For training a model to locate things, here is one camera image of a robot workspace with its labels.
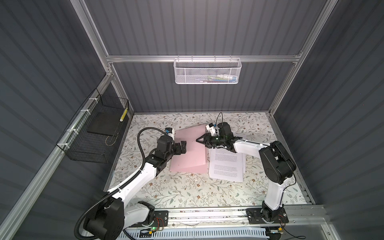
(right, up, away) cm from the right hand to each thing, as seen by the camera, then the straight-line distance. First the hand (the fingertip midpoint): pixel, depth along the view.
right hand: (198, 142), depth 89 cm
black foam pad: (-49, +12, -11) cm, 52 cm away
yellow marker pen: (-42, +14, -9) cm, 45 cm away
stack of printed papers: (+17, -15, +3) cm, 23 cm away
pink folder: (-3, -10, -2) cm, 11 cm away
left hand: (-12, +1, -4) cm, 13 cm away
